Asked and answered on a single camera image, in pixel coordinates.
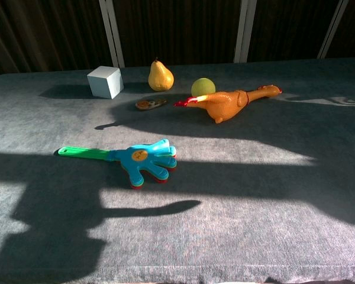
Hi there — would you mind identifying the yellow pear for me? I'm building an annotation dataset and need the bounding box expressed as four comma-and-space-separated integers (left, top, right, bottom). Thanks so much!
148, 57, 175, 92

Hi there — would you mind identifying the white frame post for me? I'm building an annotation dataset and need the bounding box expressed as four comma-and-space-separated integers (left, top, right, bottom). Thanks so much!
233, 0, 257, 63
317, 0, 350, 59
98, 0, 125, 69

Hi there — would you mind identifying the grey table cloth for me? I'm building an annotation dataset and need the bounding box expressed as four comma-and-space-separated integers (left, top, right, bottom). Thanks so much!
0, 57, 355, 284

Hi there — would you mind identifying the blue green hand clapper toy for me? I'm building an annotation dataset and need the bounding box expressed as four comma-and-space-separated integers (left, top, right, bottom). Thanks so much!
57, 138, 178, 190

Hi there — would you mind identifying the white cube block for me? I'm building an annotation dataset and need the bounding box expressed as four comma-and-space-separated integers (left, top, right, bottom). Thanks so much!
86, 66, 125, 100

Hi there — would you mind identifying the yellow-green ball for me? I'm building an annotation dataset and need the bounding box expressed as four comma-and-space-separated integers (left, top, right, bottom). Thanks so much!
191, 78, 217, 98

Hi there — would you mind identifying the orange rubber chicken toy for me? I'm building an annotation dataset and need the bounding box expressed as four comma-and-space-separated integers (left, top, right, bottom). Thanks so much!
173, 85, 283, 124

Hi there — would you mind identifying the dark brown curtain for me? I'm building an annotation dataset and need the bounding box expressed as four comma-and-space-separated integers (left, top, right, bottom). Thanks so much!
0, 0, 355, 79

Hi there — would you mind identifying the small orange black keychain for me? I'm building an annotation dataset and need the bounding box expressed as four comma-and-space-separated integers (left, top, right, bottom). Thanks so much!
135, 98, 168, 112

